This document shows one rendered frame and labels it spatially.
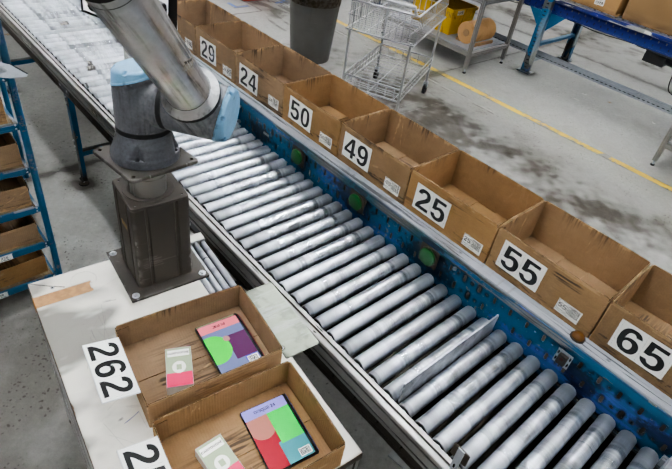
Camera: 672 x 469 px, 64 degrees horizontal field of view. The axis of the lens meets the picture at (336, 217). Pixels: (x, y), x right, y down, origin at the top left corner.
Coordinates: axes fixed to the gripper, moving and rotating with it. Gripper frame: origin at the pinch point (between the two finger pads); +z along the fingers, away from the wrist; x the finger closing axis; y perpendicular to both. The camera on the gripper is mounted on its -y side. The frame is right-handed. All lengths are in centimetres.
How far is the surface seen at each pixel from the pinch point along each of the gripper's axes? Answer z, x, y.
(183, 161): 67, -40, -53
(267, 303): 83, -88, -36
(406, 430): 76, -105, 20
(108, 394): 25, -88, -36
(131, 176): 51, -42, -56
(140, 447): 22, -93, -20
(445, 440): 80, -106, 30
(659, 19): 568, 11, 15
